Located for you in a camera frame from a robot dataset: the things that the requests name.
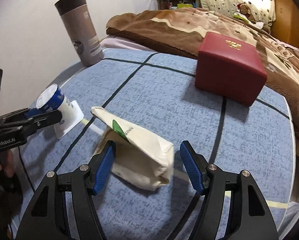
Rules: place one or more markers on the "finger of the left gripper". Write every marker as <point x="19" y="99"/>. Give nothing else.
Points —
<point x="19" y="115"/>
<point x="32" y="125"/>

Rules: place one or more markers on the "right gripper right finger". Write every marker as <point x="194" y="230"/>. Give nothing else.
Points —
<point x="195" y="166"/>

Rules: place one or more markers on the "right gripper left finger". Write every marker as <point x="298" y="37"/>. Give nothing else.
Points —
<point x="100" y="167"/>

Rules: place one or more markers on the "white blue yogurt cup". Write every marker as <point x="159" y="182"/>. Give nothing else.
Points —
<point x="50" y="99"/>

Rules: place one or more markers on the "cream paper bag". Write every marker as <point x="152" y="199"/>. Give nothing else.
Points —
<point x="142" y="158"/>

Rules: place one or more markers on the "person's left hand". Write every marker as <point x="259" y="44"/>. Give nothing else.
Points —
<point x="7" y="163"/>

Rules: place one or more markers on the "blue checked table cloth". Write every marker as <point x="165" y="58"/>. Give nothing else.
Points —
<point x="157" y="92"/>

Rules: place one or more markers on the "red gift box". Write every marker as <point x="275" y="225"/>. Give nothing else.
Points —
<point x="229" y="67"/>

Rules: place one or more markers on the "grey thermos tumbler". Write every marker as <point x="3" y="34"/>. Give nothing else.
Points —
<point x="79" y="26"/>

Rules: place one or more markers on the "brown patterned blanket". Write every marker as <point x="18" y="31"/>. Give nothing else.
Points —
<point x="182" y="31"/>

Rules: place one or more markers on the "brown teddy bear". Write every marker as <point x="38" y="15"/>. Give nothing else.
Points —
<point x="246" y="11"/>

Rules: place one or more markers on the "orange wooden wardrobe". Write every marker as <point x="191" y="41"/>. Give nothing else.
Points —
<point x="286" y="26"/>

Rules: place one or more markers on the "white cluttered shelf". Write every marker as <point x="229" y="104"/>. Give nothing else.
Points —
<point x="177" y="4"/>

